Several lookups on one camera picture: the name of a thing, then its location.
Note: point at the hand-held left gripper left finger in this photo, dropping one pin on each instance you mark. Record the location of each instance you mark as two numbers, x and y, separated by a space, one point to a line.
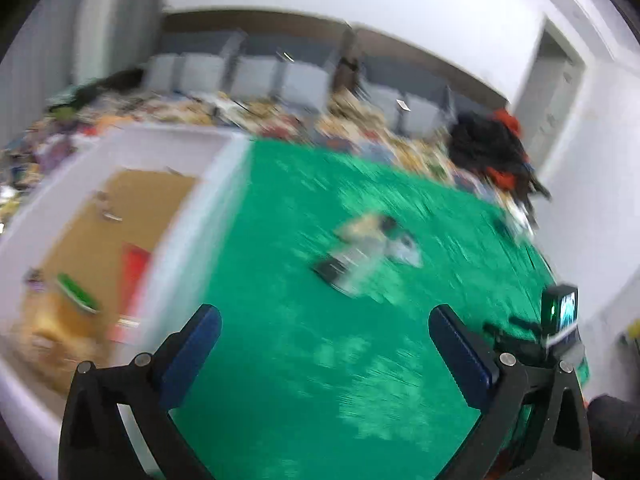
192 345

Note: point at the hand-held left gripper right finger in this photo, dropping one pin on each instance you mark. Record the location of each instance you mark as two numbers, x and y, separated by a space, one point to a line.
457 347

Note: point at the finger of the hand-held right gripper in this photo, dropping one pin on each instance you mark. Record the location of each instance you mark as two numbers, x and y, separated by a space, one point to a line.
515 329

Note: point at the red snack packet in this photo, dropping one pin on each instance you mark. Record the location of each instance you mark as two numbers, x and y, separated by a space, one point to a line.
132 285

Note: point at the white cardboard box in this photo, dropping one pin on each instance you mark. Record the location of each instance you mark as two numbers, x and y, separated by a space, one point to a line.
200 220

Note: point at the green snack packet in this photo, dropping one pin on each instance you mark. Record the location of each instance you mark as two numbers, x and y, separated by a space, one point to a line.
77 292

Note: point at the clear plastic cake package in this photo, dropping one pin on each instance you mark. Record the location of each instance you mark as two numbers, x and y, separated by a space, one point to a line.
55 332

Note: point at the small silver snack packet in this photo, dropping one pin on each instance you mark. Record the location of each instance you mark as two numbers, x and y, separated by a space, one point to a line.
107 207

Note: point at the purple candy bar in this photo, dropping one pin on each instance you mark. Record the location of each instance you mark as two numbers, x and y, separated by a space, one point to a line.
36 281

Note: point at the person's right forearm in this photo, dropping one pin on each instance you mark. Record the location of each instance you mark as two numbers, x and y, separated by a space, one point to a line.
615 435

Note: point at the green cloth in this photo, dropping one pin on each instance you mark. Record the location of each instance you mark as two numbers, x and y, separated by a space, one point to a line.
300 360

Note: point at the clear black snack packet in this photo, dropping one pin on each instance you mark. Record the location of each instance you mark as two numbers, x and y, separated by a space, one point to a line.
347 267

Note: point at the beige snack packet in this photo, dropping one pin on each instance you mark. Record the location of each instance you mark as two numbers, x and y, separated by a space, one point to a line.
365 225

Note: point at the black and red bag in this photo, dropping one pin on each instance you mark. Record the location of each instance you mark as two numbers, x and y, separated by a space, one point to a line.
492 152

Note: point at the grey pillow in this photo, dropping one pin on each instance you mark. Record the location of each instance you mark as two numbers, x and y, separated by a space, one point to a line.
305 85
255 76
425 112
165 72
207 72

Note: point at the pile of assorted goods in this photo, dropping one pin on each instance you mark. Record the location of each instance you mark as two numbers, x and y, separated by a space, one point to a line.
350 120

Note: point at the dark cloth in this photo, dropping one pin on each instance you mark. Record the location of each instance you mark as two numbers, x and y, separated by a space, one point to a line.
107 85

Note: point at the white door frame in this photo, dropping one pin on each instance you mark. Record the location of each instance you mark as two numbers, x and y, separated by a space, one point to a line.
550 85

